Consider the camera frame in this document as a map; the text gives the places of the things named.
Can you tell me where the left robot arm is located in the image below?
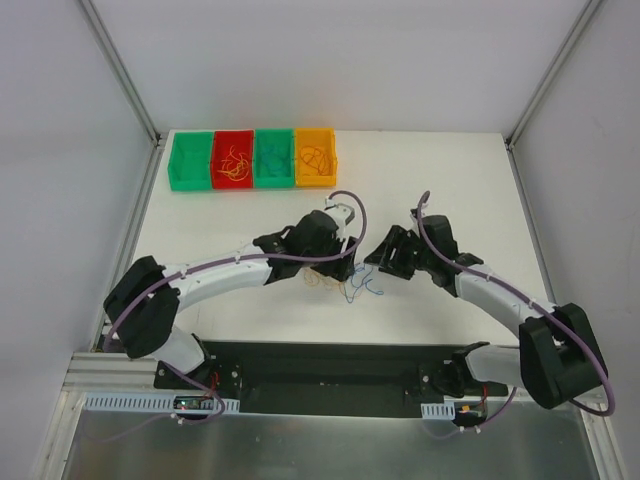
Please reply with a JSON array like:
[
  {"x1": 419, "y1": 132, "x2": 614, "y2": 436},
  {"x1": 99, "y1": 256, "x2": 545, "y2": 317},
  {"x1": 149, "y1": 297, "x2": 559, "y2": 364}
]
[{"x1": 103, "y1": 203, "x2": 358, "y2": 389}]

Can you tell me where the right white cable duct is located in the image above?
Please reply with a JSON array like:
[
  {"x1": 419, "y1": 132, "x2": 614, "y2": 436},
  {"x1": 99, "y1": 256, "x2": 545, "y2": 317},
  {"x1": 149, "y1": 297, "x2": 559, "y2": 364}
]
[{"x1": 420, "y1": 401, "x2": 456, "y2": 421}]

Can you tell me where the orange bin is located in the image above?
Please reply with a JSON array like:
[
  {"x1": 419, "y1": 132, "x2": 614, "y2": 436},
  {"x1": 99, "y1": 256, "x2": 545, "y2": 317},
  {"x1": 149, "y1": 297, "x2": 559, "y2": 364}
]
[{"x1": 294, "y1": 128, "x2": 338, "y2": 188}]

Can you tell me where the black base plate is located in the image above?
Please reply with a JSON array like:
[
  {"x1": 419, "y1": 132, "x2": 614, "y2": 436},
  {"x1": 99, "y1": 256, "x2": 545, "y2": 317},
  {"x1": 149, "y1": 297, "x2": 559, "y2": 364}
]
[{"x1": 152, "y1": 339, "x2": 519, "y2": 416}]

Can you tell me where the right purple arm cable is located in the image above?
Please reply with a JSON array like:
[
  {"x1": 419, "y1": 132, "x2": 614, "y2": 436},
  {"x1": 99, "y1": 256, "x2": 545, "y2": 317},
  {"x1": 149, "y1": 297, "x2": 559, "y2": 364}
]
[{"x1": 417, "y1": 190, "x2": 617, "y2": 435}]

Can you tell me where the aluminium frame post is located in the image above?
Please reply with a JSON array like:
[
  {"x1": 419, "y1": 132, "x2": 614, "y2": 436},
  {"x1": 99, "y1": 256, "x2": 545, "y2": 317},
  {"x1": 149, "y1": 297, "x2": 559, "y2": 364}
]
[
  {"x1": 504, "y1": 0, "x2": 606, "y2": 151},
  {"x1": 75, "y1": 0, "x2": 162, "y2": 147}
]

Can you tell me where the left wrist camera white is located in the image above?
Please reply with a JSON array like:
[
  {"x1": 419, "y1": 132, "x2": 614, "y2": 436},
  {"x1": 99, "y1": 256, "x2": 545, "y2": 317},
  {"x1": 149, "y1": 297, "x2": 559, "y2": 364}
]
[{"x1": 324, "y1": 198, "x2": 355, "y2": 229}]

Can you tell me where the white cable duct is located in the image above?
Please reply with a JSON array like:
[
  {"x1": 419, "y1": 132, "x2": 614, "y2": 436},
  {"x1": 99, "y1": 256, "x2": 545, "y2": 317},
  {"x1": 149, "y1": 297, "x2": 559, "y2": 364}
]
[
  {"x1": 420, "y1": 401, "x2": 456, "y2": 421},
  {"x1": 84, "y1": 393, "x2": 240, "y2": 415}
]

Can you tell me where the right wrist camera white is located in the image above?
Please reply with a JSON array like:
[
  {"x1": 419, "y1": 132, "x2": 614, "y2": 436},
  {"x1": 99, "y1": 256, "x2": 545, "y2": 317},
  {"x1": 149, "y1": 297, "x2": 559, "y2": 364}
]
[{"x1": 410, "y1": 208, "x2": 428, "y2": 235}]

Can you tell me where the left aluminium frame post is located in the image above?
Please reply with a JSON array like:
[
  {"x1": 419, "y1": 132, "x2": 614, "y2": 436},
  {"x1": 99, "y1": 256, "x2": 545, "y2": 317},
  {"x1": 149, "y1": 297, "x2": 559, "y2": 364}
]
[{"x1": 75, "y1": 0, "x2": 162, "y2": 147}]

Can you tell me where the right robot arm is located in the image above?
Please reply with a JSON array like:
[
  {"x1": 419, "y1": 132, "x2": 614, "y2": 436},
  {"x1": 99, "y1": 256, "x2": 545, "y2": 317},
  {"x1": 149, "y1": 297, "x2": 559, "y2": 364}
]
[{"x1": 365, "y1": 215, "x2": 608, "y2": 409}]

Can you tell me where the right aluminium frame post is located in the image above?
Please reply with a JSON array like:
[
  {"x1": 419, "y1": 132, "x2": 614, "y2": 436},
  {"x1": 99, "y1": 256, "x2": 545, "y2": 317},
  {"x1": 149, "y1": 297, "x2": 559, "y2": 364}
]
[{"x1": 504, "y1": 0, "x2": 606, "y2": 151}]

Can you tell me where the red bin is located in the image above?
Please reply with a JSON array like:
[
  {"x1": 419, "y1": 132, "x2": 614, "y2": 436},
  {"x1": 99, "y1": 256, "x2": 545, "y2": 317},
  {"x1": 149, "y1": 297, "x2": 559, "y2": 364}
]
[{"x1": 210, "y1": 130, "x2": 254, "y2": 190}]

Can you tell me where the far left green bin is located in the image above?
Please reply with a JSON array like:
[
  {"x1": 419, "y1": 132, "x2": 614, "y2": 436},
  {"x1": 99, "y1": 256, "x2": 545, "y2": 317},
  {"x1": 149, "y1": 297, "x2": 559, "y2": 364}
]
[{"x1": 167, "y1": 132, "x2": 214, "y2": 192}]

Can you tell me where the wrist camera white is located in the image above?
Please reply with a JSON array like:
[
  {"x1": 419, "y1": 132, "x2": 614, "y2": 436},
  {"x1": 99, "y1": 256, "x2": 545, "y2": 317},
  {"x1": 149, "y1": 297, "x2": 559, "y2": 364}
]
[
  {"x1": 410, "y1": 208, "x2": 428, "y2": 235},
  {"x1": 324, "y1": 198, "x2": 355, "y2": 229}
]

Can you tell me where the left white cable duct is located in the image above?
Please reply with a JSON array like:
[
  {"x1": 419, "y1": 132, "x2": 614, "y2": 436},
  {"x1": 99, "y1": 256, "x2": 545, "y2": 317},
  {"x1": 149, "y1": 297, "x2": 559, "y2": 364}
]
[{"x1": 84, "y1": 393, "x2": 240, "y2": 415}]

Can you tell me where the red thin wire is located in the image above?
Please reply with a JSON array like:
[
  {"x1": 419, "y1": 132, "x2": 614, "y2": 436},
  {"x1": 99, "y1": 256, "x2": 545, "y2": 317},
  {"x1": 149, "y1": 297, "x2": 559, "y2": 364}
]
[{"x1": 298, "y1": 143, "x2": 335, "y2": 177}]

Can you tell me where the green bin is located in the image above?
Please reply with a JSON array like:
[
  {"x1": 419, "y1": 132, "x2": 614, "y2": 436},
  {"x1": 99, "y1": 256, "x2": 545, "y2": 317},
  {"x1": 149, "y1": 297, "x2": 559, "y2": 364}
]
[
  {"x1": 252, "y1": 129, "x2": 295, "y2": 189},
  {"x1": 167, "y1": 132, "x2": 214, "y2": 192}
]

